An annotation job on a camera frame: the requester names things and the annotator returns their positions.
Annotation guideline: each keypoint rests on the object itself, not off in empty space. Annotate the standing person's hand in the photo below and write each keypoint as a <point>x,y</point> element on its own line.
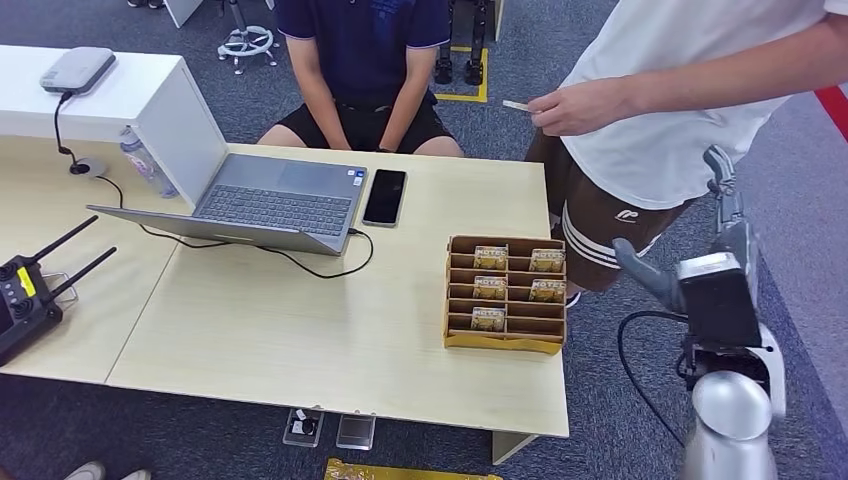
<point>576,109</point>

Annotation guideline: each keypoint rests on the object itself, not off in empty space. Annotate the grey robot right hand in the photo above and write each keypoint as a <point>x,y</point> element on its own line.
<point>646,275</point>

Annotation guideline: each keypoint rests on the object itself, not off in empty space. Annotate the small white card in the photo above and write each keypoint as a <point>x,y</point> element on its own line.
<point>515,105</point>

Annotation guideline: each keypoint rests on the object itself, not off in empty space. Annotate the standing person's forearm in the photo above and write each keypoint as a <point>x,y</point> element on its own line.
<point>735,73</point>

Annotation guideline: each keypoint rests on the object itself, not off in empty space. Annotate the seated person's right forearm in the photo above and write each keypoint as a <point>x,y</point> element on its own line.
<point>318,99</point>

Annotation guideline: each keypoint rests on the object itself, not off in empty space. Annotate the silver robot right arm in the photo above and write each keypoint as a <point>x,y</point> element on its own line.
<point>729,424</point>

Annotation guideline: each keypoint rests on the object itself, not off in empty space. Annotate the seated person's left forearm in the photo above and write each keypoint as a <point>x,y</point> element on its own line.
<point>407,99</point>

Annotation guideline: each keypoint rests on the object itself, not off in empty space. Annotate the standing person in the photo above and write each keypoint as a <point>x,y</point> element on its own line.
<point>636,159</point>

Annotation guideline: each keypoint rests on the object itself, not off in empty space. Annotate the gold hotel card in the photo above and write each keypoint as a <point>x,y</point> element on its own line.
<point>547,261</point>
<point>548,291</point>
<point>491,258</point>
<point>488,319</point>
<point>490,288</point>

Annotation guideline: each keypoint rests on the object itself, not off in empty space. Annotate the cardboard card holder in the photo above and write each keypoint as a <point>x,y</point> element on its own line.
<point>507,341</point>

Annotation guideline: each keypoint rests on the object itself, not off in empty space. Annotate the seated person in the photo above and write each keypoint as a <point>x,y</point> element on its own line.
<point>361,60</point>

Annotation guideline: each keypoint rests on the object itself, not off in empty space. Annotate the black background robot legs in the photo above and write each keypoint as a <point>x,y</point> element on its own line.
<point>474,63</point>

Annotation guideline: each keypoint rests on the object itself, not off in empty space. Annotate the black smartphone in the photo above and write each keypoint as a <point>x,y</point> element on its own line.
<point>384,197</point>

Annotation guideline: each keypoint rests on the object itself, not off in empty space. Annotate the white table leg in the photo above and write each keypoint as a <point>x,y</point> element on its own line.
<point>510,447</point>

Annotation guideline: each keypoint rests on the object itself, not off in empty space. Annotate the grey laptop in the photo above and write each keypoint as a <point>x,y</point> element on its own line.
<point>278,205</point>

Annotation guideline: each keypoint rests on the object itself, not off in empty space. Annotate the gold foil sheet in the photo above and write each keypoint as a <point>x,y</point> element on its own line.
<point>397,472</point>

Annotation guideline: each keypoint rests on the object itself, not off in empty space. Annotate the metal stool base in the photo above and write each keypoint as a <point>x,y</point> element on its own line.
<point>246,43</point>

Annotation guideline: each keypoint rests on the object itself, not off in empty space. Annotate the clear plastic box with item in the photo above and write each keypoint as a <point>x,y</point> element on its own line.
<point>303,428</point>

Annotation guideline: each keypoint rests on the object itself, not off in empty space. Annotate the white cabinet corner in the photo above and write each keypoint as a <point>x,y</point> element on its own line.
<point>182,10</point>

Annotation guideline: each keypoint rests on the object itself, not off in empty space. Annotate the clear water bottle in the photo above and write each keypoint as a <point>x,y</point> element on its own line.
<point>147,169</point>

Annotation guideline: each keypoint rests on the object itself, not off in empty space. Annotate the white desktop shelf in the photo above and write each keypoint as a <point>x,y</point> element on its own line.
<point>119,99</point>

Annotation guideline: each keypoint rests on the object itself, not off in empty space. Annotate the grey flat box device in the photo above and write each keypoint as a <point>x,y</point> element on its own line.
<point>77,69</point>

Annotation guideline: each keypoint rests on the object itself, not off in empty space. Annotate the white shoe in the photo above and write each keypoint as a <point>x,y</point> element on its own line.
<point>136,475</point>
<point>86,472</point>

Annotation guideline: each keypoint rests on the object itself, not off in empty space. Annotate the black remote controller with antennas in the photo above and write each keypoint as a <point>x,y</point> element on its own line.
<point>23,311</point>

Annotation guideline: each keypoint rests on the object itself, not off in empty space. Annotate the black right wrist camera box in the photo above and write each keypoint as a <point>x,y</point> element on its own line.
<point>719,305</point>

